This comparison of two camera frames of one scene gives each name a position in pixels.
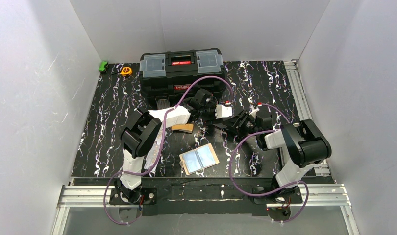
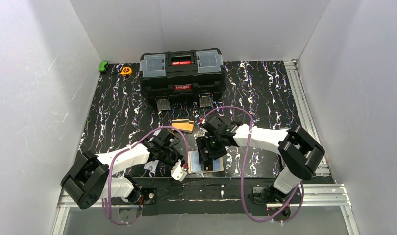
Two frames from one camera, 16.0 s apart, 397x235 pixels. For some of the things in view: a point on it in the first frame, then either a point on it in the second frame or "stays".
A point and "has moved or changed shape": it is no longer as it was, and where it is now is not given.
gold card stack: (186, 128) stays
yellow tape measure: (126, 71) stays
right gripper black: (243, 120) -> (208, 153)
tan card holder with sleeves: (198, 159) has moved or changed shape
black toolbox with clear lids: (165, 76) stays
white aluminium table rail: (301, 105) stays
